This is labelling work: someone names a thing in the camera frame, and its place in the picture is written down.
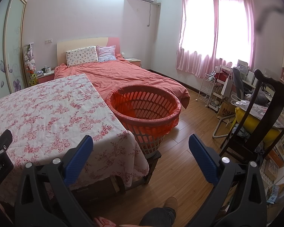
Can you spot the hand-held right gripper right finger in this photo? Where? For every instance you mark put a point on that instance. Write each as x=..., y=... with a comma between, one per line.
x=203, y=159

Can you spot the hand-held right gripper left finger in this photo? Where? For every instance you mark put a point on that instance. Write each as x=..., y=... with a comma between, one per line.
x=78, y=159

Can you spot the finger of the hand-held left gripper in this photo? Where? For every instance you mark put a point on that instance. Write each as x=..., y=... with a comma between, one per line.
x=2, y=143

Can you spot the orange plastic basket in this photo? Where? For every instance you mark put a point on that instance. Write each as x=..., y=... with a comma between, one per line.
x=144, y=127

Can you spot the brown paper bag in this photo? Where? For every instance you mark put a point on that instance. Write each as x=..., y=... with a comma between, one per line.
x=224, y=112

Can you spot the pink floral tablecloth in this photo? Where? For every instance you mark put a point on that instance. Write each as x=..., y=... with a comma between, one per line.
x=49, y=113

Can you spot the brown slipper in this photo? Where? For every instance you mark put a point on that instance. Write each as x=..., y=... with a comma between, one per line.
x=170, y=202

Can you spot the person's leg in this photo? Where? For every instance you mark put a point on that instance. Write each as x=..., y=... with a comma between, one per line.
x=157, y=217

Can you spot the pile of cardboard boxes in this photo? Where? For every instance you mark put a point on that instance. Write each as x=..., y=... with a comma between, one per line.
x=279, y=170

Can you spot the white shelf cart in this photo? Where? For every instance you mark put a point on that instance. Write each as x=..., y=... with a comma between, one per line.
x=223, y=85

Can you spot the plush toy display tube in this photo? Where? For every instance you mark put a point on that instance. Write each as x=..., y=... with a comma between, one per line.
x=30, y=63

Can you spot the mug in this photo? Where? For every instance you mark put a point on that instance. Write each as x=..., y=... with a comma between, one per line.
x=47, y=69

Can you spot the grey office chair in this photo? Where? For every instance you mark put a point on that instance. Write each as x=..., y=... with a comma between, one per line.
x=239, y=80

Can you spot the flower print sliding wardrobe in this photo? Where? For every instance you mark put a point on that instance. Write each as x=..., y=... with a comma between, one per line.
x=7, y=52

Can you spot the coral bed duvet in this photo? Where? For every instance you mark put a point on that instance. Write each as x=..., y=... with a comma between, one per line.
x=123, y=75

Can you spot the pink curtain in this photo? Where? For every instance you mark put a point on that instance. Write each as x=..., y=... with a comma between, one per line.
x=196, y=61

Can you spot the dark wooden chair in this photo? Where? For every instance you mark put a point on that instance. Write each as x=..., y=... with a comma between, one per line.
x=278, y=94

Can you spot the floral pillow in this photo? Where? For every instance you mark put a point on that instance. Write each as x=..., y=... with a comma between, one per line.
x=81, y=56

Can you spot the pink striped pillow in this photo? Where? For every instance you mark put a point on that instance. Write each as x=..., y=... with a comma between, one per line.
x=106, y=53

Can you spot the beige pink headboard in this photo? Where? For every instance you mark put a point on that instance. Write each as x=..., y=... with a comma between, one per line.
x=85, y=42

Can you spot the wooden table frame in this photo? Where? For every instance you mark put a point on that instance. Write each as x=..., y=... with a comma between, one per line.
x=130, y=184

